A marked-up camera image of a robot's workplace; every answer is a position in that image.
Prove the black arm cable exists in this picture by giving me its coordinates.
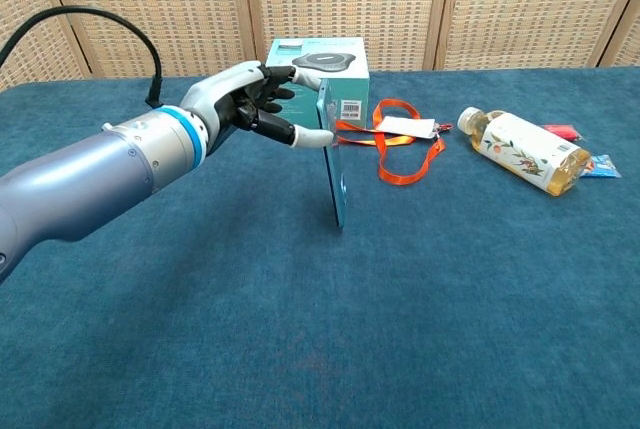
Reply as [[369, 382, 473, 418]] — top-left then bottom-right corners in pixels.
[[0, 6, 164, 110]]

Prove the white badge card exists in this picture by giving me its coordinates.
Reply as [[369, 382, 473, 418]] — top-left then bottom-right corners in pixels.
[[373, 116, 436, 140]]

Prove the teal speaker box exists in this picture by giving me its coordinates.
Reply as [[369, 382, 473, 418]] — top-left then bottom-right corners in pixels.
[[264, 37, 371, 132]]

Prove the blue smartphone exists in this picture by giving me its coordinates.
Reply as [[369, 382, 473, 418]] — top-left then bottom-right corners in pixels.
[[316, 78, 351, 229]]

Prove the yellow tea bottle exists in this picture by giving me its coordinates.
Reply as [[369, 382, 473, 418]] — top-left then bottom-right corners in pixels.
[[456, 106, 593, 198]]

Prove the orange lanyard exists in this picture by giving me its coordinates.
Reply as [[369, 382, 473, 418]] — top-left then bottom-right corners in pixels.
[[333, 98, 447, 187]]

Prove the blue table cloth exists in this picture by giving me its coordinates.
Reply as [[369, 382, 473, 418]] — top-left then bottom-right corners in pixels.
[[0, 65, 640, 429]]

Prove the blue snack packet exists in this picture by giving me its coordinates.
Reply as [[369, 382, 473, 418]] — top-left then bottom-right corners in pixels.
[[582, 154, 623, 180]]

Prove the woven folding screen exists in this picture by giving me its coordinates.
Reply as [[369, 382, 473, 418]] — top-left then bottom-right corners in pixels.
[[0, 0, 640, 93]]

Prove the red snack packet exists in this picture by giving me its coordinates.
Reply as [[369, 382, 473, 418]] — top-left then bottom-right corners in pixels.
[[543, 123, 585, 142]]

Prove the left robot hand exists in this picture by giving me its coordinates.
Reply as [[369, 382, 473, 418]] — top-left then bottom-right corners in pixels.
[[178, 60, 335, 156]]

